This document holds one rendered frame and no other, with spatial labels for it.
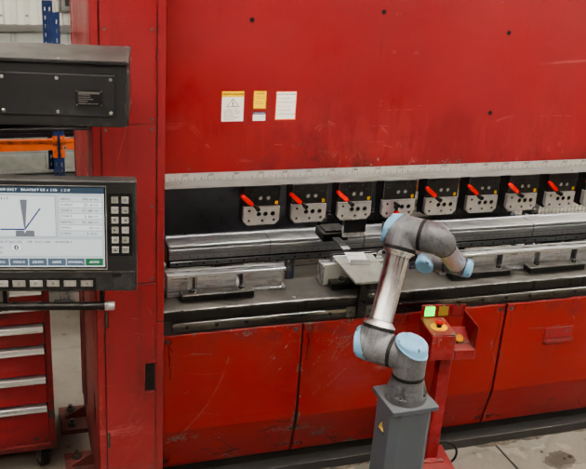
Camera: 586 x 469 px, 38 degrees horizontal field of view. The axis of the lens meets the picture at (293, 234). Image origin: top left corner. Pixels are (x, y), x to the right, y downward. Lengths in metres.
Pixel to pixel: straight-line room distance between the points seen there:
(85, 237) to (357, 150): 1.29
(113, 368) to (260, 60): 1.29
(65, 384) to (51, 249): 2.01
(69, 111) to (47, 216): 0.32
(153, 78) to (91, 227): 0.61
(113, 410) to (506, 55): 2.12
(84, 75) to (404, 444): 1.66
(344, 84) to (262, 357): 1.17
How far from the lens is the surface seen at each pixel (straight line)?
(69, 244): 2.63
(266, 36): 3.21
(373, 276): 3.45
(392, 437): 3.10
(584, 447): 4.51
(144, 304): 3.21
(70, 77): 2.50
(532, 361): 4.20
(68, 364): 4.76
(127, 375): 3.34
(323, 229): 3.81
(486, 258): 3.94
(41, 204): 2.59
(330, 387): 3.75
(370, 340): 3.01
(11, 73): 2.52
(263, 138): 3.30
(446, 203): 3.70
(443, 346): 3.58
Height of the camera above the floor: 2.41
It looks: 22 degrees down
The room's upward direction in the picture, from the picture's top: 4 degrees clockwise
